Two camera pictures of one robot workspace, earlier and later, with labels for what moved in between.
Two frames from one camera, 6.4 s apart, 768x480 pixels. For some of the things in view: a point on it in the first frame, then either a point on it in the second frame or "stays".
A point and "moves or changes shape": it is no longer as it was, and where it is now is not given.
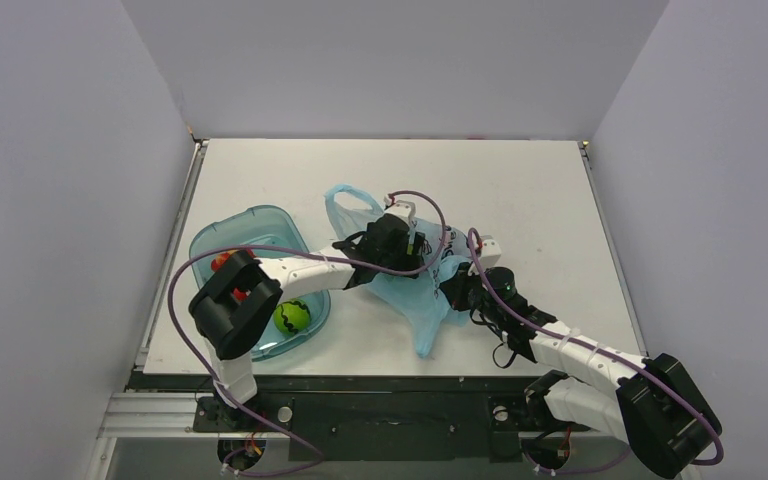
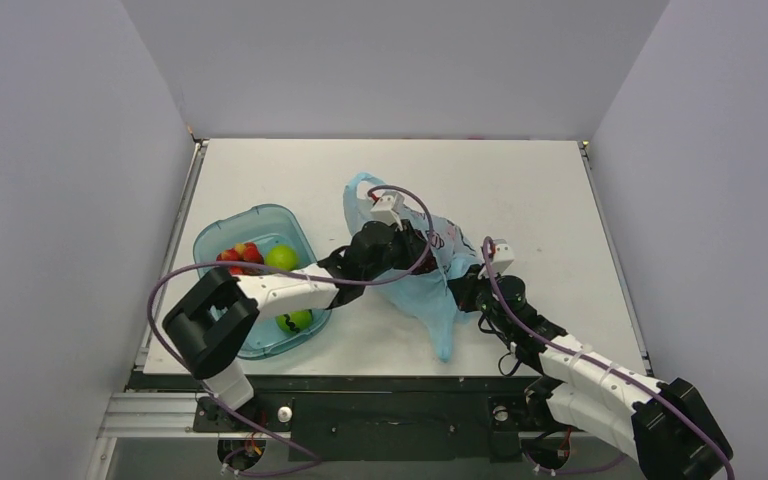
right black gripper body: x=459 y=291 stays
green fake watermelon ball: x=292 y=317 stays
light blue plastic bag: x=421 y=299 moves or changes shape
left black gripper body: x=400 y=260 stays
